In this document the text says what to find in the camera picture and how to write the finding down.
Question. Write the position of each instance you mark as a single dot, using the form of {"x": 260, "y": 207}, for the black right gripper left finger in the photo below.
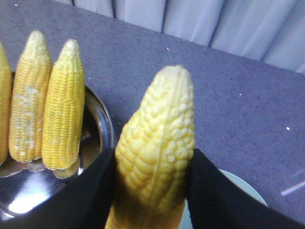
{"x": 83, "y": 204}

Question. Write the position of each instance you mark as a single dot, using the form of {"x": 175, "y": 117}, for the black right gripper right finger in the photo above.
{"x": 214, "y": 202}

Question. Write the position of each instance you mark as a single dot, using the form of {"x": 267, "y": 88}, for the yellow corn cob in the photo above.
{"x": 5, "y": 99}
{"x": 154, "y": 154}
{"x": 63, "y": 114}

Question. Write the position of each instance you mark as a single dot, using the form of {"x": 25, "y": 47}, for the pale patched corn cob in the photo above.
{"x": 28, "y": 99}

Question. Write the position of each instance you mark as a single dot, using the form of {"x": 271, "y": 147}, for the light green round plate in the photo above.
{"x": 244, "y": 186}

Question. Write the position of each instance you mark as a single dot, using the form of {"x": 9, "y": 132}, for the green electric cooking pot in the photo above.
{"x": 24, "y": 186}

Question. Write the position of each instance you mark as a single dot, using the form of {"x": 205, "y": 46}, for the white pleated curtain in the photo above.
{"x": 271, "y": 31}

